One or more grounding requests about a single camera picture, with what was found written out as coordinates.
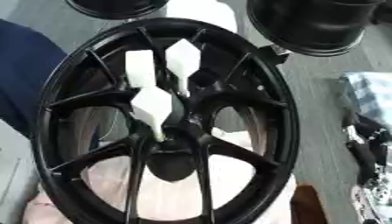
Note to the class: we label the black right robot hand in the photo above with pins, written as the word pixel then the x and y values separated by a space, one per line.
pixel 365 154

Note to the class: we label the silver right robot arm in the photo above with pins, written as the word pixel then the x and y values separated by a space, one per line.
pixel 377 201

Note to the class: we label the black spoked wheel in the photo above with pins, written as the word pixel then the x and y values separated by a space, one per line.
pixel 168 166

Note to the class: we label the black round rim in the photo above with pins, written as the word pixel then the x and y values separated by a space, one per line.
pixel 115 8
pixel 311 26

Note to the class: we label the person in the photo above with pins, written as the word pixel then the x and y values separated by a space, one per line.
pixel 25 73

